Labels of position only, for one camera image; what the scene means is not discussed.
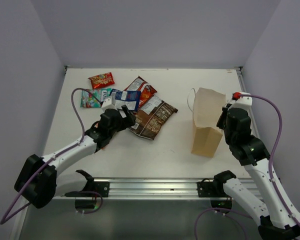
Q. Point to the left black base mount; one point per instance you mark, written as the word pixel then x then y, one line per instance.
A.
pixel 96 190

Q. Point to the red Doritos chip bag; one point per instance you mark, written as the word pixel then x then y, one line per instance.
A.
pixel 146 89

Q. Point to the brown paper bag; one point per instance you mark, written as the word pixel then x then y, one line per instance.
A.
pixel 206 110

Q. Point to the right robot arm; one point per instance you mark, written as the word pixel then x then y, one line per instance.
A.
pixel 275 215

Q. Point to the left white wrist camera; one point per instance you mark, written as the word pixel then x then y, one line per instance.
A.
pixel 108 103

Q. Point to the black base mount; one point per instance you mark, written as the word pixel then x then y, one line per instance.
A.
pixel 96 190
pixel 213 191

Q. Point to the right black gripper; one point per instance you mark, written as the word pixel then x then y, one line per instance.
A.
pixel 219 123

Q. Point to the aluminium front rail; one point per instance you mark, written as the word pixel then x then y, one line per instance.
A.
pixel 131 188

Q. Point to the blue snack bag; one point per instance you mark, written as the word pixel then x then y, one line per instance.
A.
pixel 128 98

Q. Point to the small red snack packet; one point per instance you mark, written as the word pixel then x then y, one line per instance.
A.
pixel 102 80

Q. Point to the teal Fox's candy bag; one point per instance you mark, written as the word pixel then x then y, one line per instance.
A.
pixel 94 97

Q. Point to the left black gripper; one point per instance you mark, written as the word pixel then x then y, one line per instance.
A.
pixel 130 117

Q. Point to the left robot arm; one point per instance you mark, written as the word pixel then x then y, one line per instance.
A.
pixel 39 180

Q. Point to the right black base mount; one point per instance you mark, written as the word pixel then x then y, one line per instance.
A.
pixel 213 191

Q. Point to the brown chip bag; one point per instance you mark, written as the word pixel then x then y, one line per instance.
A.
pixel 150 118

